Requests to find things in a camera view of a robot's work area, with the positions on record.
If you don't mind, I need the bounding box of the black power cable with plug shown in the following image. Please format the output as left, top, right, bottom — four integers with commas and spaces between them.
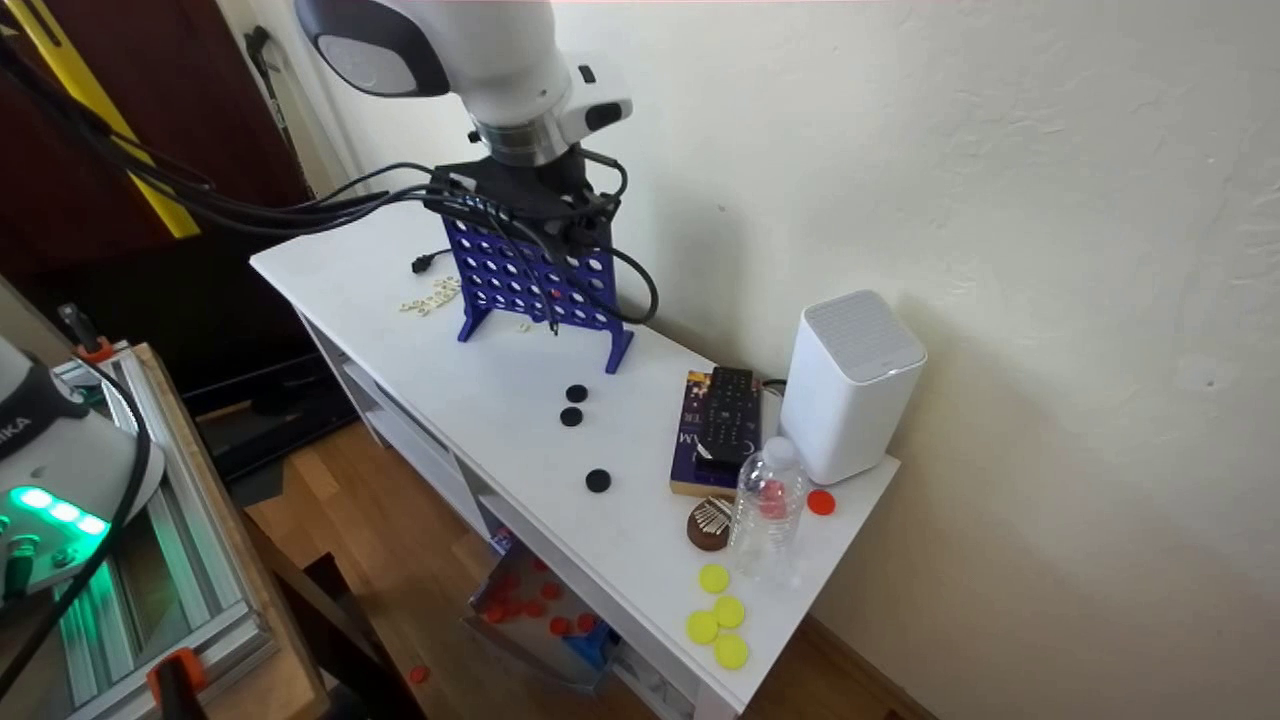
408, 239, 457, 280

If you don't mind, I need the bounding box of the dark brown door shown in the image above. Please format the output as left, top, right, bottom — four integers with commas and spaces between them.
0, 0, 326, 292

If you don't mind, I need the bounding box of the white robot base green light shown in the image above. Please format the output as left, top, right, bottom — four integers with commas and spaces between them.
0, 333, 173, 619

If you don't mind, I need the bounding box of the white shelf table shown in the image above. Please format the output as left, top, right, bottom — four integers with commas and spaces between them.
248, 198, 903, 720

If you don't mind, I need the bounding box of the yellow black strip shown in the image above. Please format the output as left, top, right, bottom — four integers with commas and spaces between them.
6, 0, 208, 246

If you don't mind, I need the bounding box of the brown round jar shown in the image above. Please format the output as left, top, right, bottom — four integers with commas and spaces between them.
683, 491, 739, 555

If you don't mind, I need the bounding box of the white plastic bin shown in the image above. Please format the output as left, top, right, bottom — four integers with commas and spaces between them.
777, 288, 933, 488

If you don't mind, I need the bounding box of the clear plastic cup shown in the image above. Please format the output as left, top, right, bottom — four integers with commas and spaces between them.
731, 436, 816, 583

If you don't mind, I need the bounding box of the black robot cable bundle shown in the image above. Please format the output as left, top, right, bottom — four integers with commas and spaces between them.
0, 23, 666, 330

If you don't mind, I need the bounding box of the aluminium rail workbench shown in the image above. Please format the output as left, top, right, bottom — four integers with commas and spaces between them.
0, 342, 326, 720

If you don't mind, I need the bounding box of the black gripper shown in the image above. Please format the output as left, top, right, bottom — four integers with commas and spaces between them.
473, 132, 627, 223

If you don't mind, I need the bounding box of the blue connect four gameboard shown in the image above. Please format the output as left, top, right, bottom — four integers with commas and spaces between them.
439, 198, 641, 375

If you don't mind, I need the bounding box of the dark patterned small box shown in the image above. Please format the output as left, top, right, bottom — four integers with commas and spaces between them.
669, 370, 771, 500

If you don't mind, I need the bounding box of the black remote control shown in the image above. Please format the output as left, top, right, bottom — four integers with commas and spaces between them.
692, 363, 768, 472

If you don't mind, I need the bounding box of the game box with red chips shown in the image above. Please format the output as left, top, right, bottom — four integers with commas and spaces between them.
463, 537, 623, 697

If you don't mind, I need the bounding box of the orange black clamp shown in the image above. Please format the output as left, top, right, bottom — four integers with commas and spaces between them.
54, 300, 127, 372
143, 650, 217, 720

